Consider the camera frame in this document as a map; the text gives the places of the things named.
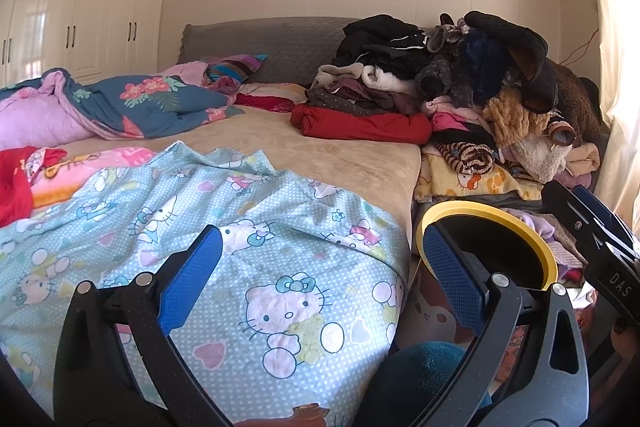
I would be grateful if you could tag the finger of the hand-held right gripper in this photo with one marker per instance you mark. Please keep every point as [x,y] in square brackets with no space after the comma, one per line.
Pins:
[570,217]
[607,217]

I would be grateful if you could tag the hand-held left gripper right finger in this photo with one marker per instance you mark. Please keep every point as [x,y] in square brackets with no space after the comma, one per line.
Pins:
[455,277]

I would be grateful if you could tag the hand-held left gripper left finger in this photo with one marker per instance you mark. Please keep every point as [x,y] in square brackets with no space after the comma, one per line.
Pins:
[190,282]

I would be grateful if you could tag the yellow rim trash bin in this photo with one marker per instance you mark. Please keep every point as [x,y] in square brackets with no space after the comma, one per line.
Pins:
[530,237]

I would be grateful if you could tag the person's right hand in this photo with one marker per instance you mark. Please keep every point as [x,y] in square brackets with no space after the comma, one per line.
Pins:
[627,339]

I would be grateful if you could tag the lilac garment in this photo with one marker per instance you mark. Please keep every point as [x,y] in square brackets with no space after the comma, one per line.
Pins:
[540,227]

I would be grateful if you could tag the peach folded towel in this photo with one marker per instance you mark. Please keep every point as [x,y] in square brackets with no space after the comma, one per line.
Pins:
[585,159]

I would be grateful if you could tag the cream fluffy garment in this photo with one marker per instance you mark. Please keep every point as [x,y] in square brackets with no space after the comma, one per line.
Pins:
[540,162]

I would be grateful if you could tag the blue cartoon cat sheet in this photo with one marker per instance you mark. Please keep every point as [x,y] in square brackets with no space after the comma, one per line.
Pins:
[250,232]

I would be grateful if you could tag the brown striped cuff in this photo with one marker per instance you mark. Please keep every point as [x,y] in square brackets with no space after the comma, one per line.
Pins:
[562,132]

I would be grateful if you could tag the yellow cartoon blanket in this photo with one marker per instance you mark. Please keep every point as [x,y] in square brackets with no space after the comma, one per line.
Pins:
[480,187]

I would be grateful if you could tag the teal fuzzy cloth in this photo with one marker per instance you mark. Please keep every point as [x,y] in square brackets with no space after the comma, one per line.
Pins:
[425,382]

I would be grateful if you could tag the tan knitted sweater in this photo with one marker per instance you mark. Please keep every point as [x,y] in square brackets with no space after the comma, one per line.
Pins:
[515,117]

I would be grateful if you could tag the brown plush blanket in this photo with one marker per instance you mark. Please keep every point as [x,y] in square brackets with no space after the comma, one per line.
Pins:
[580,102]

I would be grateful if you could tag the brown striped knit garment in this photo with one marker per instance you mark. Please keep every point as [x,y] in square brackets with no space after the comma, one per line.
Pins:
[467,159]

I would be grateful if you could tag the pink cartoon blanket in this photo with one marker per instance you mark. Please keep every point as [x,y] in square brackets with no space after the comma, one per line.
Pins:
[90,172]

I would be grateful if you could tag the pink garment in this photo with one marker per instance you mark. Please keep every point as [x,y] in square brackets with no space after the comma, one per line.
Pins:
[447,119]

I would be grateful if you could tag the black fleece-lined garment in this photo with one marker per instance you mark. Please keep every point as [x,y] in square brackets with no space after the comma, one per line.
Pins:
[530,57]

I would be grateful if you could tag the navy fuzzy garment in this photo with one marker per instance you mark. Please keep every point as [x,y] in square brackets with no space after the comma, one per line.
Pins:
[485,62]

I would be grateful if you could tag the red folded jacket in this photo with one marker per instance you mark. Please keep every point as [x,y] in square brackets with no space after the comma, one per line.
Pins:
[360,127]

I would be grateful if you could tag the blue floral quilt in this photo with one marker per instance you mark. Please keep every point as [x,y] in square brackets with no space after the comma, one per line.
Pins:
[150,102]

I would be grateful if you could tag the cream curtain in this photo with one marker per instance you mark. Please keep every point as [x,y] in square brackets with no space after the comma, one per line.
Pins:
[615,32]

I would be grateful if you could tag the grey speckled sweater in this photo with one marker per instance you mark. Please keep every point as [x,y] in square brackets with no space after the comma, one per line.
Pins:
[440,79]

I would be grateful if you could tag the dark red lace cloth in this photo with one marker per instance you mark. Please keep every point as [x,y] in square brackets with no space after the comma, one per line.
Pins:
[265,103]

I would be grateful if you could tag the red cartoon garment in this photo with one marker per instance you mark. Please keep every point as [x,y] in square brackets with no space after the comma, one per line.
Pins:
[15,187]

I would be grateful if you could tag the pink cloth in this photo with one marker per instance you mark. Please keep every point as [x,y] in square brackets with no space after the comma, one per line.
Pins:
[185,74]

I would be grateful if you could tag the white fleece garment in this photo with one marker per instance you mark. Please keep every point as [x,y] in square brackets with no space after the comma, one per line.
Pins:
[387,79]

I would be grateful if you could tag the dark dotted garment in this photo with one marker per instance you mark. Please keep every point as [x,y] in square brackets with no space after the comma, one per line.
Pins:
[345,99]

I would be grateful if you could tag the striped colourful pillow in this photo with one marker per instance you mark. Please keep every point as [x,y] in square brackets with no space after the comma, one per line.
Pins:
[235,67]

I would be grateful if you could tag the grey fuzzy slippers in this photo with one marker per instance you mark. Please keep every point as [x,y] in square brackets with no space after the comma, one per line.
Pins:
[442,34]

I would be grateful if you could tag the beige garment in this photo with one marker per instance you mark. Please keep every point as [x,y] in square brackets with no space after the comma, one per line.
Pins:
[335,74]

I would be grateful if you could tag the black jacket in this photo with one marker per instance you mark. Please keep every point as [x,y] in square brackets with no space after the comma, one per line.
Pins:
[380,42]

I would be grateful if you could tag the grey bed headboard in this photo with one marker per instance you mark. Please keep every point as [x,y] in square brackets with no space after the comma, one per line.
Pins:
[280,47]

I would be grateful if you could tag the cream wardrobe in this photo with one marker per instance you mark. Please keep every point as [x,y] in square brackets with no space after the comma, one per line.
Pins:
[90,7]

